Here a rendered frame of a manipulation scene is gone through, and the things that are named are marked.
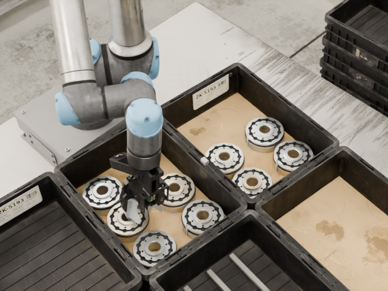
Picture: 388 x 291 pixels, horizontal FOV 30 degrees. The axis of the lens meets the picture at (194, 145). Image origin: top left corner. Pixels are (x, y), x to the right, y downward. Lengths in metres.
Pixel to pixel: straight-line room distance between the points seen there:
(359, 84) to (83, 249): 1.39
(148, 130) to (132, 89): 0.13
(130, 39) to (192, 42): 0.59
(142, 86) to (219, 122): 0.44
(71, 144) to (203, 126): 0.36
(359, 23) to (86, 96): 1.51
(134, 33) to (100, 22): 1.83
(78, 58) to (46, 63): 1.91
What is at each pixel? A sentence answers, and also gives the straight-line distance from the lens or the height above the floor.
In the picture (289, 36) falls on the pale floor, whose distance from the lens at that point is 3.54.
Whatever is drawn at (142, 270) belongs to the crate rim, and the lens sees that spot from 1.59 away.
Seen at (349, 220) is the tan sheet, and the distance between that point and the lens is 1.80.
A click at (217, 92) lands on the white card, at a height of 0.88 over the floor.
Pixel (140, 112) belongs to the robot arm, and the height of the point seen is 1.20.
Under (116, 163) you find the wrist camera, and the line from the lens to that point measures 1.70.
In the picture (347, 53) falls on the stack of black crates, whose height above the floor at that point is 0.48.
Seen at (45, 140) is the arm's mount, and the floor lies 0.81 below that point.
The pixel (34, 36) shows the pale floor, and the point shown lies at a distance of 3.68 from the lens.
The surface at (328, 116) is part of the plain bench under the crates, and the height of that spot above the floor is 0.70.
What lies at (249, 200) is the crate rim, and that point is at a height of 0.93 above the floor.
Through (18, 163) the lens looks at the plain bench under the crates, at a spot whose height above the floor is 0.70.
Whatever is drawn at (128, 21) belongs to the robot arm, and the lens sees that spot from 1.83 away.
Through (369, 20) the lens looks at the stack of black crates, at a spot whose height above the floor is 0.49.
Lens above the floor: 2.28
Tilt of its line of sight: 49 degrees down
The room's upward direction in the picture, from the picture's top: 4 degrees counter-clockwise
